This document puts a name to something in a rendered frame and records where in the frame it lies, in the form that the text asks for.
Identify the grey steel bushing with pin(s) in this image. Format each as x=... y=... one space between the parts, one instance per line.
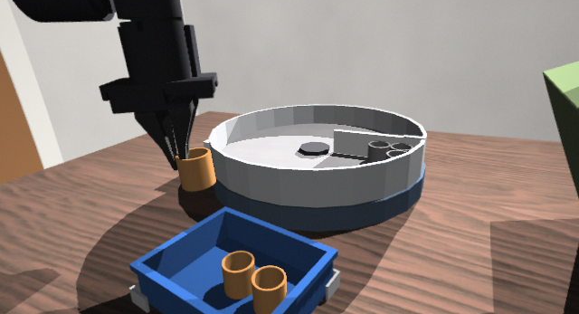
x=401 y=146
x=394 y=153
x=377 y=151

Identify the grey round turntable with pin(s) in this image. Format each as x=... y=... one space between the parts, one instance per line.
x=305 y=167

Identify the bronze bushing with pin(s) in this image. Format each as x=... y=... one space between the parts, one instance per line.
x=271 y=289
x=197 y=172
x=237 y=284

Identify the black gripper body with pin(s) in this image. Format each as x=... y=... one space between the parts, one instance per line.
x=160 y=66

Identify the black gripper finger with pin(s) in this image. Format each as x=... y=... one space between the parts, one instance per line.
x=158 y=126
x=182 y=122

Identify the blue open crate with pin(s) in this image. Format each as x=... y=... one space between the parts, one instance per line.
x=193 y=260

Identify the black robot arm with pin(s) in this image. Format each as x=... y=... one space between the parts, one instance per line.
x=145 y=11

